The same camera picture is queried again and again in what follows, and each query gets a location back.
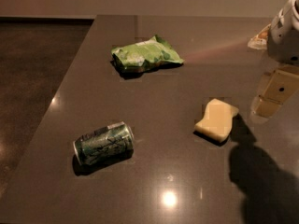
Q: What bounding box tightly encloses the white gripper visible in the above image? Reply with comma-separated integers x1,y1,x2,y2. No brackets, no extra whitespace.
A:
252,0,299,118

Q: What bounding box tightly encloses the green soda can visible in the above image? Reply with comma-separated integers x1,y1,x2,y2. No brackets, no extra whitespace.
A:
73,121,134,166

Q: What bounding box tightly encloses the snack jar with black lid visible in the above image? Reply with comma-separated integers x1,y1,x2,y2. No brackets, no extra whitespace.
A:
248,24,270,50

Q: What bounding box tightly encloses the yellow sponge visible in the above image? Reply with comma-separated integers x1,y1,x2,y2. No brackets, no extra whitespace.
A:
194,99,239,143

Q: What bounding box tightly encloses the green chip bag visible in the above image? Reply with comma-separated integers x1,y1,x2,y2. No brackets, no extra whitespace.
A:
111,35,184,73

